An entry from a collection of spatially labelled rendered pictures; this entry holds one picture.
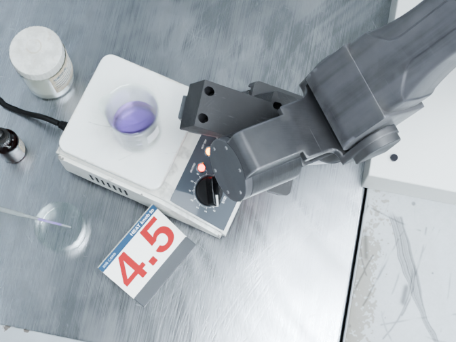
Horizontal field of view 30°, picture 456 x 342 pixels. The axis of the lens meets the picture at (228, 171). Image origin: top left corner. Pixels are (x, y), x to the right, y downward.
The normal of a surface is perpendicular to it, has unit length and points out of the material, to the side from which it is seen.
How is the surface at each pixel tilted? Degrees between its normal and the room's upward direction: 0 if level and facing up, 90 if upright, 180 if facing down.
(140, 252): 40
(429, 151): 3
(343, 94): 52
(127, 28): 0
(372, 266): 0
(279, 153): 20
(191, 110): 62
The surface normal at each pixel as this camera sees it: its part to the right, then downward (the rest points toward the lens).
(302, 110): 0.32, -0.35
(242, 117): 0.44, -0.03
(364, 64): -0.69, 0.20
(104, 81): 0.00, -0.25
